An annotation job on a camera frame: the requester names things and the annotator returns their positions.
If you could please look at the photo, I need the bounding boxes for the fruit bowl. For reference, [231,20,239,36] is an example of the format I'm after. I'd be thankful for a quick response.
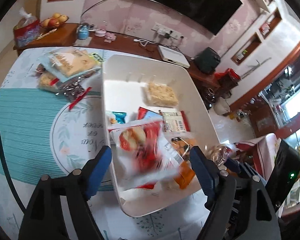
[40,12,69,30]

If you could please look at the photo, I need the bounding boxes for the dark nut snack bag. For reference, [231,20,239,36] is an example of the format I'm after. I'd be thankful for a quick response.
[206,144,235,166]

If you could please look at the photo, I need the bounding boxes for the red blue biscuit packet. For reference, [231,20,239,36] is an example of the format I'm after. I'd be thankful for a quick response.
[137,107,162,120]

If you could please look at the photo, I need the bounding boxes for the red bag of bread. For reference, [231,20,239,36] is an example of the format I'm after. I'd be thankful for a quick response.
[13,8,41,48]

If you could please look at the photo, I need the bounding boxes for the large beige cracker bag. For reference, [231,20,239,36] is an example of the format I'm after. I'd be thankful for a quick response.
[38,47,102,82]

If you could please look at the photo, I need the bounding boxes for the blue kettle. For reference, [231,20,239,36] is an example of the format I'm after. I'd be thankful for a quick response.
[76,23,90,40]

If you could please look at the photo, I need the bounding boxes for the pink toy figurine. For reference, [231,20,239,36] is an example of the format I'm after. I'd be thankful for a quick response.
[104,32,116,43]

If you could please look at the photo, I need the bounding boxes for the yellow rice cracker pack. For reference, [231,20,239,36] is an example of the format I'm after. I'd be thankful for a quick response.
[38,71,59,93]

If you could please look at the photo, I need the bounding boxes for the green small snack packet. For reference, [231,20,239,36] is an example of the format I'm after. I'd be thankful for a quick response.
[89,53,104,63]

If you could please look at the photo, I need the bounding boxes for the white bucket on floor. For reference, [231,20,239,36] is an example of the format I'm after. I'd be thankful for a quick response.
[213,97,231,116]

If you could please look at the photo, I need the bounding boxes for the white set-top box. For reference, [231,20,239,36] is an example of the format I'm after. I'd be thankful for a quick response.
[158,46,190,68]

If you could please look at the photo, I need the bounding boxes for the patterned tablecloth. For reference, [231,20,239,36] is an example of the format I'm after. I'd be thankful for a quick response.
[0,48,210,239]

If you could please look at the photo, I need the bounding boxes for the white orange snack bar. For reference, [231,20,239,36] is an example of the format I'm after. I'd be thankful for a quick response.
[165,141,195,190]

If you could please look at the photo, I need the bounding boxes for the small blue snack packet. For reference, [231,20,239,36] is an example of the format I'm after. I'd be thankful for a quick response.
[106,111,127,125]

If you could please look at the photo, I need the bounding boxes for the clear pack orange puffs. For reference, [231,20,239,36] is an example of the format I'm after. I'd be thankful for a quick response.
[170,137,197,161]

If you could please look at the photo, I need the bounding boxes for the red white Cookies packet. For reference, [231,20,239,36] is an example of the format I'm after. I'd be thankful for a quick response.
[160,111,191,132]

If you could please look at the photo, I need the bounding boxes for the white plastic storage bin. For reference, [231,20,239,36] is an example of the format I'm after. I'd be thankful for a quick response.
[102,54,219,217]

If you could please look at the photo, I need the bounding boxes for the pale rice cracker block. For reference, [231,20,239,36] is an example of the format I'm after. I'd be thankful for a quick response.
[146,82,179,107]

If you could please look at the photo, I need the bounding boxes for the wooden TV cabinet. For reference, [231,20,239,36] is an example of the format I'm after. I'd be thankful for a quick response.
[13,23,220,89]

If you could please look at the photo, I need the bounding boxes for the teal striped placemat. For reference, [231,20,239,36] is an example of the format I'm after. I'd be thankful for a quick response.
[0,88,106,185]

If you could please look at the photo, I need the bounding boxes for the dark green appliance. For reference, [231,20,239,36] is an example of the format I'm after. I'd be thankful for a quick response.
[193,47,221,75]

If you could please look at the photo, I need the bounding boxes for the red white candy bag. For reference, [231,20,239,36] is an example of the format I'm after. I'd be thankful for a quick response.
[109,118,178,191]

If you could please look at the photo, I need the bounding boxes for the pink round jar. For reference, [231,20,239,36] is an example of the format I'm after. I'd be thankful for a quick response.
[95,29,107,37]

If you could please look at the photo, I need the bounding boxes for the dark red jujube packet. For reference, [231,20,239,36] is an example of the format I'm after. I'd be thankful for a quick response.
[56,76,92,111]

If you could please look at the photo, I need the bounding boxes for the wall power strip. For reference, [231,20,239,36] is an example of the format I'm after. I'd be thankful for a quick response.
[151,23,184,40]

